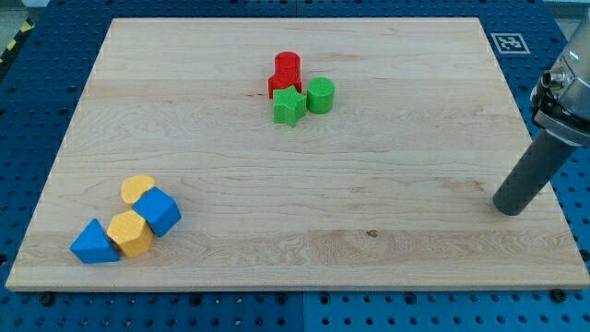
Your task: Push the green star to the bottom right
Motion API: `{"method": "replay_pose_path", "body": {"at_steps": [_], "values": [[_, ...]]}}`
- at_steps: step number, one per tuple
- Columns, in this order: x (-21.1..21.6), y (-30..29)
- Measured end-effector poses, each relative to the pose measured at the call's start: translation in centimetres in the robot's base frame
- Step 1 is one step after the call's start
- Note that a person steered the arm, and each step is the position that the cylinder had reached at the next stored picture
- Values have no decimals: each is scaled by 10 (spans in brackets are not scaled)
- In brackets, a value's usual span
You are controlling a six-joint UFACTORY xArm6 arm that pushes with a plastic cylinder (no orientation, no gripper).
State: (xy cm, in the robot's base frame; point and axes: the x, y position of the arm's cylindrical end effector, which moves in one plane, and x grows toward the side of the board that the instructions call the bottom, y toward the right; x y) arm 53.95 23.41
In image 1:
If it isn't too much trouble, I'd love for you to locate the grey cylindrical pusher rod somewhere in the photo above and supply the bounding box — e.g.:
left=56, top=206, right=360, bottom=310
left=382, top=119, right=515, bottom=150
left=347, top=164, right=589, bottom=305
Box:
left=492, top=129, right=577, bottom=216

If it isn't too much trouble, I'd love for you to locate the green star block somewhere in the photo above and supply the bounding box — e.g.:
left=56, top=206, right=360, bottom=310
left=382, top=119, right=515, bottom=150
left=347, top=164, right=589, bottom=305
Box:
left=273, top=86, right=306, bottom=127

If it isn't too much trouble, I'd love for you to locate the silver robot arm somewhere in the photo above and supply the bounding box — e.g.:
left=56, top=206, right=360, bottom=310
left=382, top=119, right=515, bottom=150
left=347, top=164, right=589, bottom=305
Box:
left=492, top=16, right=589, bottom=216

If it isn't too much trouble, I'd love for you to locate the white fiducial marker tag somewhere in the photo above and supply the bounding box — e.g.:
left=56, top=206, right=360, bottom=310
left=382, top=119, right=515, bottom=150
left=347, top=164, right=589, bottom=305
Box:
left=491, top=32, right=530, bottom=54

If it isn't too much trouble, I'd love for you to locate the light wooden board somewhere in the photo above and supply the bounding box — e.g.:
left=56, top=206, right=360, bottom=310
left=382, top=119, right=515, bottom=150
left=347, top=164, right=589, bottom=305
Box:
left=6, top=18, right=589, bottom=292

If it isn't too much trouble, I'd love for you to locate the green cylinder block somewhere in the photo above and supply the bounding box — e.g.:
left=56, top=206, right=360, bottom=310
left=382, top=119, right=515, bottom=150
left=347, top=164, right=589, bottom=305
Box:
left=307, top=77, right=336, bottom=114

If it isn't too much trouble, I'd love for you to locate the red cylinder block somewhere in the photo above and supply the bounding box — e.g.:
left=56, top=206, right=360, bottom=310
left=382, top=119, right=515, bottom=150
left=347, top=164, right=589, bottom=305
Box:
left=275, top=51, right=301, bottom=77

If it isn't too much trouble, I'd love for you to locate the red angular block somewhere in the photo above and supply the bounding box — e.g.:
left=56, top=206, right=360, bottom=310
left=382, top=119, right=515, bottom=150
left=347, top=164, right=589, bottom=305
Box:
left=267, top=74, right=302, bottom=100

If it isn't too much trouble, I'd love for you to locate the blue cube block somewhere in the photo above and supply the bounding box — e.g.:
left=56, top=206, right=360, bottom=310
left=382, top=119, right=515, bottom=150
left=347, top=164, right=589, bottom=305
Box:
left=132, top=187, right=182, bottom=237

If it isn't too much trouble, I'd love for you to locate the yellow heart block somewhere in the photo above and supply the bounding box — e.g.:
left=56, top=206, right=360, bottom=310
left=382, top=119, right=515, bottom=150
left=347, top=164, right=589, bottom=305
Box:
left=121, top=175, right=156, bottom=206

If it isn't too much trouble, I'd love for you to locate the yellow hexagon block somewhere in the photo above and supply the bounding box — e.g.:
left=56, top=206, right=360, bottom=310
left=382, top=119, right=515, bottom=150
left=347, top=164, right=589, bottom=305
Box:
left=107, top=210, right=154, bottom=257

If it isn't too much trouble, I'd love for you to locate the blue triangle block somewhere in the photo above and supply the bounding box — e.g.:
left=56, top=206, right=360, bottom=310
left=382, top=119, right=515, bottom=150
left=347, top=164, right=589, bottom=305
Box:
left=70, top=219, right=120, bottom=264

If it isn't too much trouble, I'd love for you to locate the yellow black hazard tape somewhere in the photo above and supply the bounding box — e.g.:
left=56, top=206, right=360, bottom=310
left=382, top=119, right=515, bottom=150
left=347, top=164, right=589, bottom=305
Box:
left=1, top=18, right=35, bottom=64

